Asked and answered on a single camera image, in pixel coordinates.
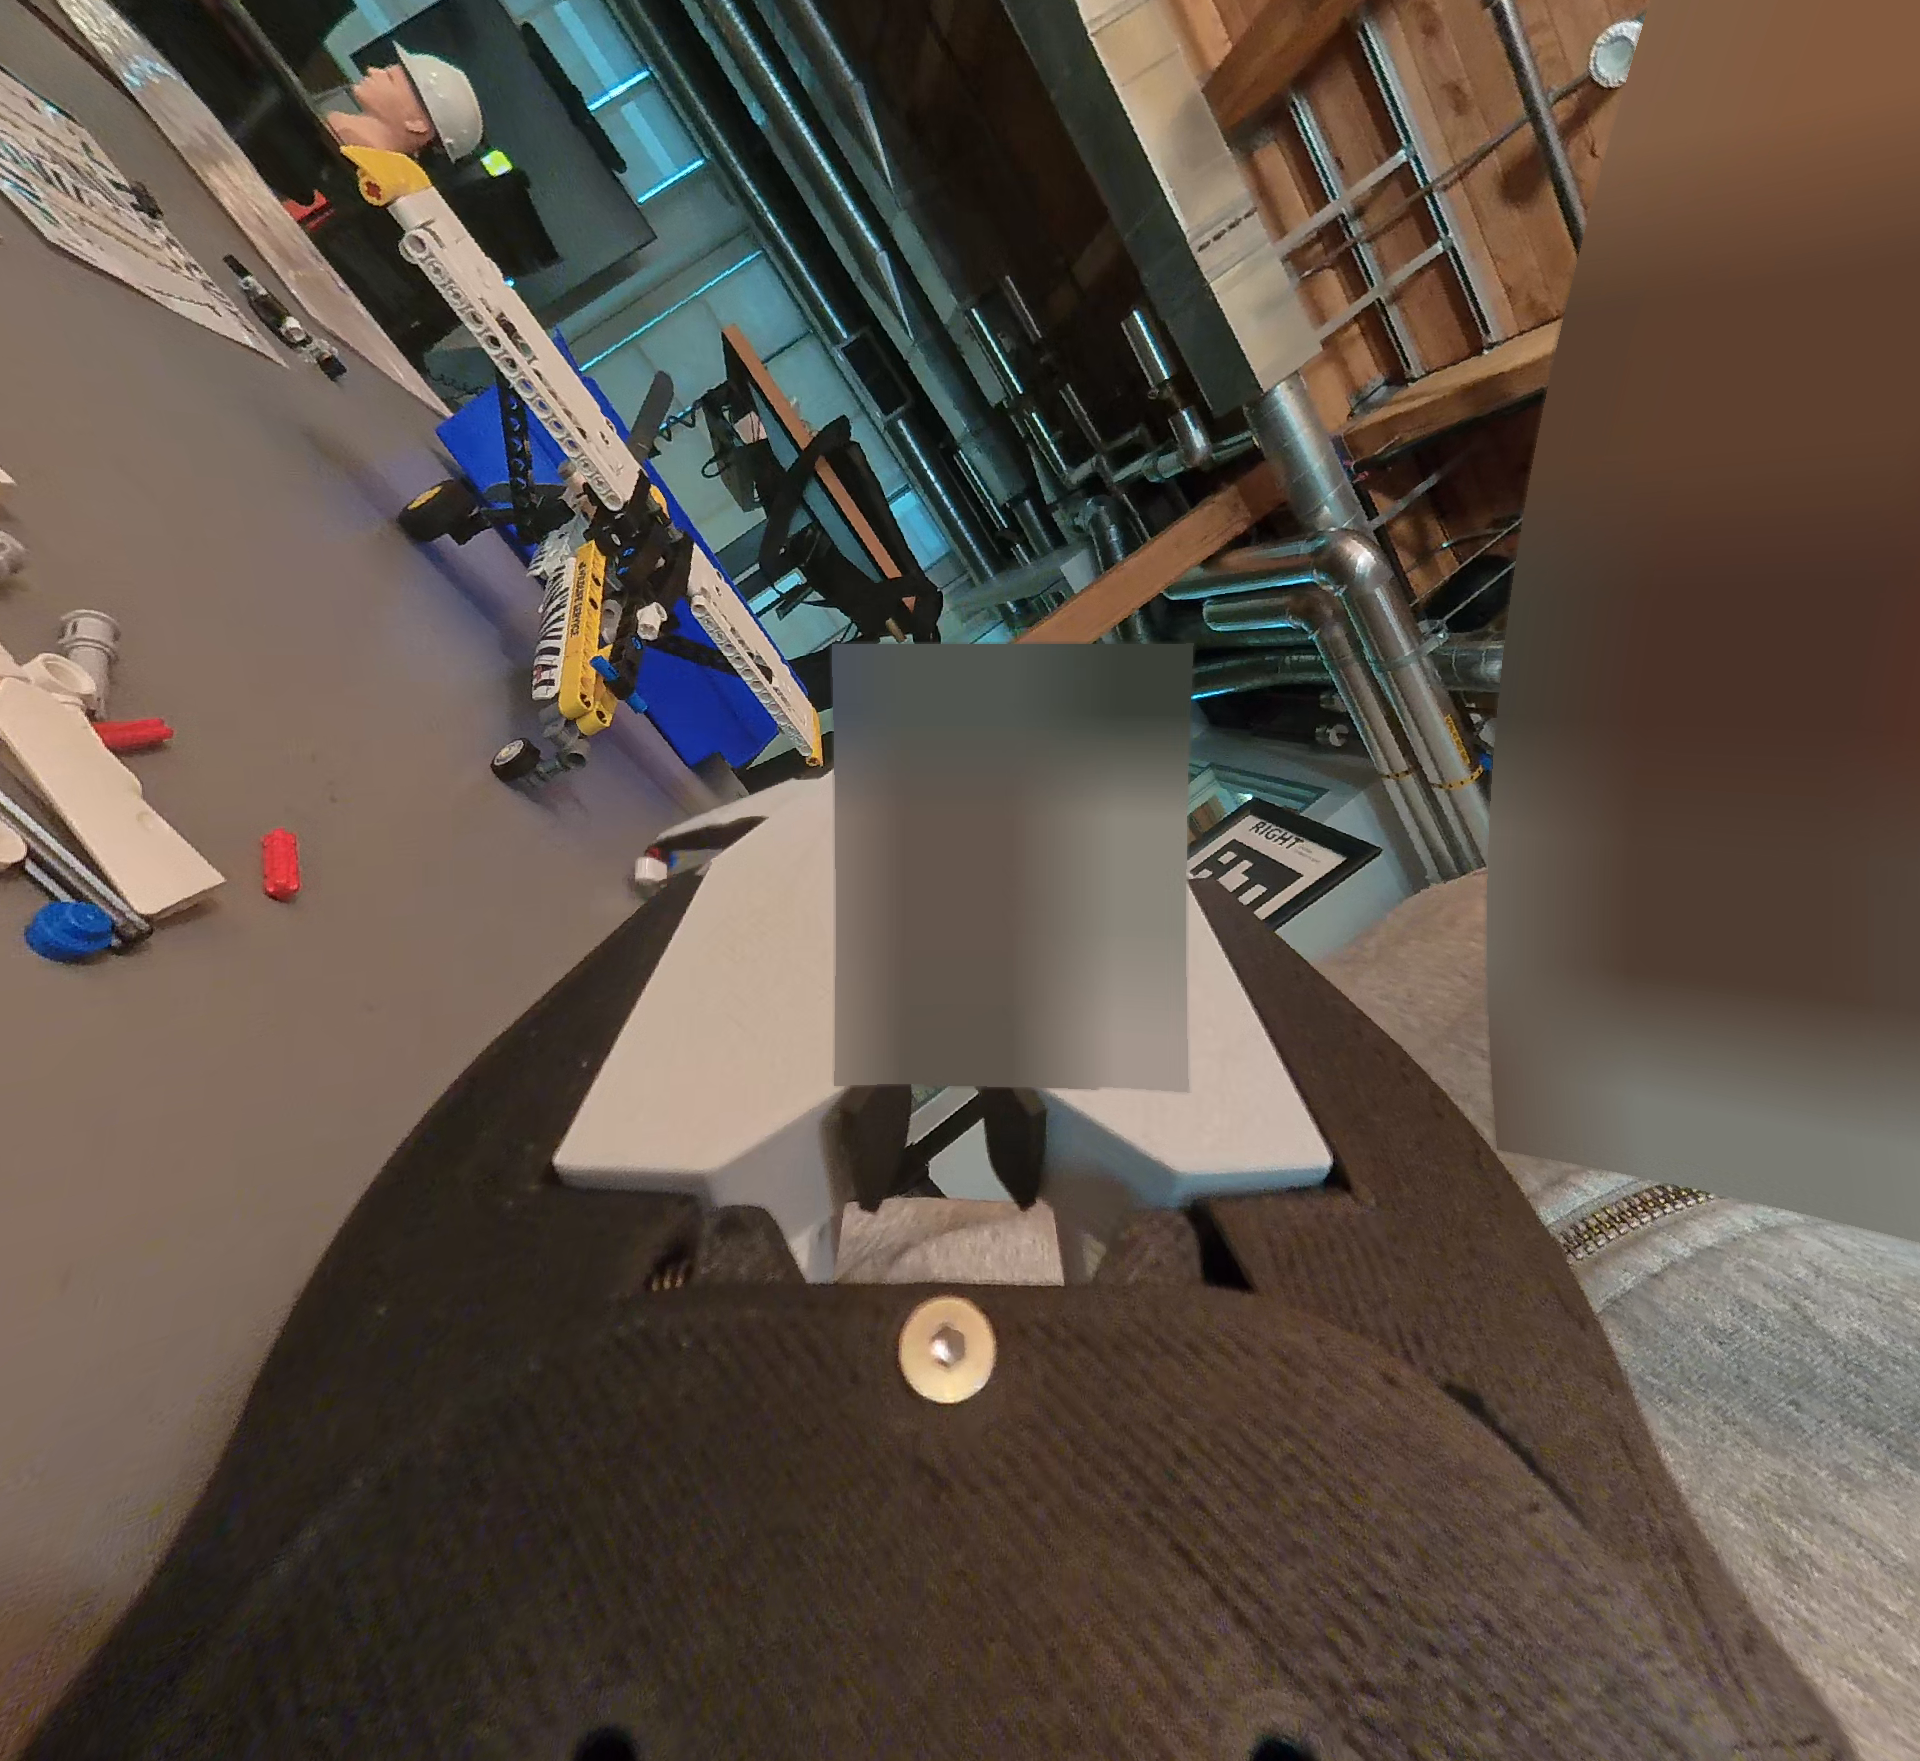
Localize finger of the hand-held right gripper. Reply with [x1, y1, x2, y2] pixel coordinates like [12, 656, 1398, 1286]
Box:
[651, 813, 771, 877]

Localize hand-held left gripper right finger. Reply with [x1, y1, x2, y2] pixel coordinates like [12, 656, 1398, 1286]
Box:
[984, 877, 1339, 1249]

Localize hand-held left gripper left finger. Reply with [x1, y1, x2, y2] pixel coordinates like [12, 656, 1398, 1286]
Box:
[555, 771, 912, 1290]

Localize yellow zebra striped lego model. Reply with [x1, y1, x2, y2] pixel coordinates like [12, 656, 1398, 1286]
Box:
[336, 151, 829, 789]

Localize white lego panel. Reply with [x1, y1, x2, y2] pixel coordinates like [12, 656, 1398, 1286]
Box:
[0, 676, 227, 922]

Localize long grey lego axle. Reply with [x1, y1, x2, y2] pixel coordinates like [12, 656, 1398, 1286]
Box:
[0, 789, 153, 953]

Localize grey lego connector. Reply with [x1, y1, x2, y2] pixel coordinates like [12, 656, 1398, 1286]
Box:
[52, 602, 124, 705]

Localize blue plastic bin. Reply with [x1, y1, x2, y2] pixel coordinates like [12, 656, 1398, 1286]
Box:
[438, 332, 825, 771]

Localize silver ventilation pipe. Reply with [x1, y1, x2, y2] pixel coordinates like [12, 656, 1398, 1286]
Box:
[1201, 375, 1512, 877]

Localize wooden top desk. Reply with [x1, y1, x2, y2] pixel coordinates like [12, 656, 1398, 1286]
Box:
[718, 328, 941, 640]

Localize wooden beam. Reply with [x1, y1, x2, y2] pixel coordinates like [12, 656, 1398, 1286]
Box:
[1018, 320, 1565, 651]

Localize grey sweatshirt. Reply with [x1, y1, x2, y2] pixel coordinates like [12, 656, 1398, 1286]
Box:
[829, 867, 1920, 1761]

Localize large black screen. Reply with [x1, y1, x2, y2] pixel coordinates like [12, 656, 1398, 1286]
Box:
[349, 0, 660, 308]

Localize white hard hat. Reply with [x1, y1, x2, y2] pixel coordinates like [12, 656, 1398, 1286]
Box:
[389, 54, 489, 171]

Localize mannequin head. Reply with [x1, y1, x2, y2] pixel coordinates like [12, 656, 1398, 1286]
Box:
[322, 68, 441, 158]

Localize metal sprinkler pipe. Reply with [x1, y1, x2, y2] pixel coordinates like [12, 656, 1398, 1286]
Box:
[1424, 0, 1591, 254]

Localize printed instruction sheet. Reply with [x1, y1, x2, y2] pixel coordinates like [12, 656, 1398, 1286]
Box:
[0, 68, 288, 368]

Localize large metal duct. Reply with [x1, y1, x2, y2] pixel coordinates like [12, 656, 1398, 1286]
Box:
[926, 0, 1280, 350]

